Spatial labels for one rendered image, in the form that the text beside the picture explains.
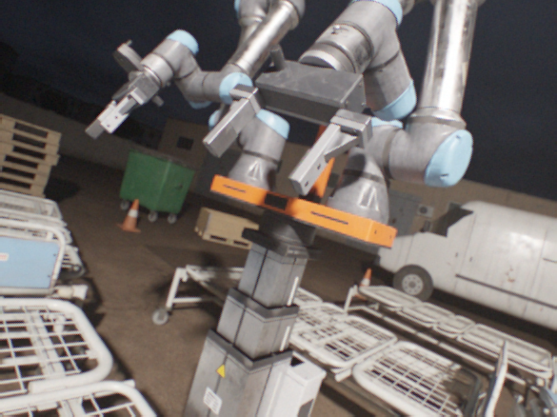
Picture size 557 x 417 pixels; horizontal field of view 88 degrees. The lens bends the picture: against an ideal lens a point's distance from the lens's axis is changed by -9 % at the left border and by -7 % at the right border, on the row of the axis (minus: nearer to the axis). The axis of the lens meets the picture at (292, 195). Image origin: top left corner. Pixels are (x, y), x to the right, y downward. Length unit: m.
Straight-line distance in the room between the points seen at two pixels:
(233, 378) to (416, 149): 0.68
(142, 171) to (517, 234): 7.67
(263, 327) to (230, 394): 0.19
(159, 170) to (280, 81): 6.48
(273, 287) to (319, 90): 0.54
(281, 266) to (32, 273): 1.06
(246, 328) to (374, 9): 0.72
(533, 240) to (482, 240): 0.91
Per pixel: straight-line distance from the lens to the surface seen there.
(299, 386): 0.98
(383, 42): 0.49
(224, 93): 0.80
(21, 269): 1.54
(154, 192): 6.87
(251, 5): 1.11
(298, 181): 0.31
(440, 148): 0.64
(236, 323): 0.86
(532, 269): 7.28
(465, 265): 7.19
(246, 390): 0.86
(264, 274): 0.82
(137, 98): 0.73
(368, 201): 0.70
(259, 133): 0.93
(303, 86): 0.39
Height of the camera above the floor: 1.14
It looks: 2 degrees up
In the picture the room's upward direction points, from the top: 17 degrees clockwise
